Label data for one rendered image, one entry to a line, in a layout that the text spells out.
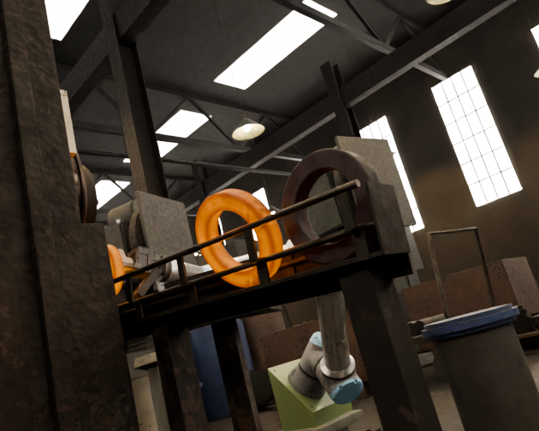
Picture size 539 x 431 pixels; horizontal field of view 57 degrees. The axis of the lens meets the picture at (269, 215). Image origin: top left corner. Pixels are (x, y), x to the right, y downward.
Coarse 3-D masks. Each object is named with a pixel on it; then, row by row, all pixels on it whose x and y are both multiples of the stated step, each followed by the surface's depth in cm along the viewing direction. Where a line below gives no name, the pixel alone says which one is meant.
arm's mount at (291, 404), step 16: (272, 368) 239; (288, 368) 245; (272, 384) 235; (288, 384) 232; (288, 400) 228; (304, 400) 225; (320, 400) 230; (288, 416) 228; (304, 416) 222; (320, 416) 222; (336, 416) 230
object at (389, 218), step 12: (372, 192) 72; (384, 192) 74; (372, 204) 71; (384, 204) 73; (396, 204) 76; (372, 216) 71; (384, 216) 72; (396, 216) 75; (384, 228) 71; (396, 228) 74; (384, 240) 70; (396, 240) 73; (384, 252) 70; (396, 252) 72; (408, 252) 74
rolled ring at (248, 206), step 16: (224, 192) 89; (240, 192) 88; (208, 208) 92; (224, 208) 89; (240, 208) 87; (256, 208) 86; (208, 224) 94; (272, 224) 86; (272, 240) 86; (208, 256) 96; (224, 256) 96; (240, 272) 93; (256, 272) 90; (272, 272) 89
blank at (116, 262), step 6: (108, 246) 146; (114, 246) 147; (114, 252) 144; (114, 258) 142; (120, 258) 144; (114, 264) 142; (120, 264) 143; (114, 270) 141; (120, 270) 143; (114, 276) 141; (120, 282) 143; (120, 288) 144
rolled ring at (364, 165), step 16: (304, 160) 83; (320, 160) 80; (336, 160) 78; (352, 160) 76; (304, 176) 83; (320, 176) 84; (352, 176) 76; (368, 176) 74; (288, 192) 85; (304, 192) 85; (368, 208) 74; (288, 224) 85; (304, 224) 84; (304, 240) 82; (368, 240) 75; (304, 256) 82; (320, 256) 80; (336, 256) 78; (352, 256) 76
